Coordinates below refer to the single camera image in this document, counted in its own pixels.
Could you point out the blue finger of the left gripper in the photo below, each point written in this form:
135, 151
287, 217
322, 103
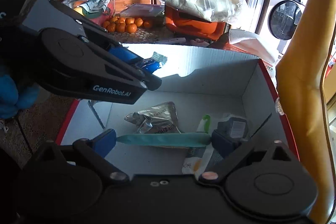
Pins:
125, 55
149, 66

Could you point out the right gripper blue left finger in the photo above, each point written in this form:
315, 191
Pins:
104, 143

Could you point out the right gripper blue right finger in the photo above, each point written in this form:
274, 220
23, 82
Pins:
224, 144

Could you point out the blue white snack packet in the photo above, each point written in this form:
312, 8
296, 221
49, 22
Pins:
156, 57

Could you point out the white grey snack bag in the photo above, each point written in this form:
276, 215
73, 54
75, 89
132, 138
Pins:
227, 133

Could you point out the teal silicone stick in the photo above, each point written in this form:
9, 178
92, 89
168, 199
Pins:
188, 140

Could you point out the silver foil snack packet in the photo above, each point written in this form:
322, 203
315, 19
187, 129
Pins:
159, 119

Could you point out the blue gloved left hand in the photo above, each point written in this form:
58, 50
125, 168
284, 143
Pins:
12, 100

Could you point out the pile of mandarin oranges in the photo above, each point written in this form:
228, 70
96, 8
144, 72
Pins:
129, 25

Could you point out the white marker pen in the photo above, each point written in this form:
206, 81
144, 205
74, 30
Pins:
172, 41

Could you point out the red white cardboard box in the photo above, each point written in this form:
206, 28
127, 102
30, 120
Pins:
198, 81

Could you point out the clear plastic document folder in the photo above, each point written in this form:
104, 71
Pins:
142, 10

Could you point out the orange plastic container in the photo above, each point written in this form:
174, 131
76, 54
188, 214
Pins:
180, 22

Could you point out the clear fruit container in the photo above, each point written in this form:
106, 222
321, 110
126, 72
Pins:
97, 11

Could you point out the folded white paper towel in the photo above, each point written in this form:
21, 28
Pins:
253, 44

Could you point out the yellow chair back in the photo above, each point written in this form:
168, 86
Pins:
300, 78

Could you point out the white washing machine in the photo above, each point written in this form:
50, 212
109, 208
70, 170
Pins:
278, 20

